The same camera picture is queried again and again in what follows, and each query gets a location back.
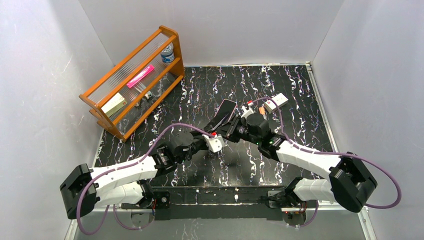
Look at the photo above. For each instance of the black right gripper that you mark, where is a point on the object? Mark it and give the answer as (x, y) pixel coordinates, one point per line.
(233, 124)

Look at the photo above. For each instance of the black phone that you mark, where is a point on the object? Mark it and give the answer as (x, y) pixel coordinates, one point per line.
(216, 124)

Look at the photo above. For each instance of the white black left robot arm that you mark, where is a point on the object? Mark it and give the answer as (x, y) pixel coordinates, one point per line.
(87, 188)

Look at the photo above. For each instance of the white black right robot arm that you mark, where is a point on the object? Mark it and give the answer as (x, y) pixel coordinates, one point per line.
(343, 179)

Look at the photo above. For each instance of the phone in pink case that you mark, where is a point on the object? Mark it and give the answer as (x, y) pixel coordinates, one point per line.
(226, 109)

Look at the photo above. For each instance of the white red box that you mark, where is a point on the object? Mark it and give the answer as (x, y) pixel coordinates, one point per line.
(275, 102)

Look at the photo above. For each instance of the small item on lower shelf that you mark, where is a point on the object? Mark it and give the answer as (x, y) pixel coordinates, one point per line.
(148, 95)

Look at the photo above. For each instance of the white blue round jar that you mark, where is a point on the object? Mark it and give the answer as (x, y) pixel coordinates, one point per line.
(167, 54)

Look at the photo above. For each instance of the pink flat box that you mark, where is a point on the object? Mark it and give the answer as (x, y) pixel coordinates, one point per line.
(140, 76)

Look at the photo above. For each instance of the orange wooden shelf rack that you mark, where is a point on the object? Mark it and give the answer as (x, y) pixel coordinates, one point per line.
(125, 96)

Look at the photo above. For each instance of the cream green box on shelf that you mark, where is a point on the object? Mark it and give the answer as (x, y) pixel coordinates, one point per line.
(114, 104)

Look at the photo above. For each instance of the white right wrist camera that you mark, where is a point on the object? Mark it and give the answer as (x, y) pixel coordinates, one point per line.
(247, 109)

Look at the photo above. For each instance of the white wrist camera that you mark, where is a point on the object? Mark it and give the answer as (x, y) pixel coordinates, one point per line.
(247, 109)
(214, 142)

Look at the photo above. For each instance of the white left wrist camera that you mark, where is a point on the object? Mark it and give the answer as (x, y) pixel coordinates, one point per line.
(214, 142)

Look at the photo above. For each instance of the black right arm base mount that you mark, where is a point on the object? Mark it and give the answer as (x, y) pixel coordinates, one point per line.
(275, 199)

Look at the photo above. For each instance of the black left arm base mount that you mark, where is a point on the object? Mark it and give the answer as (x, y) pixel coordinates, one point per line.
(161, 200)

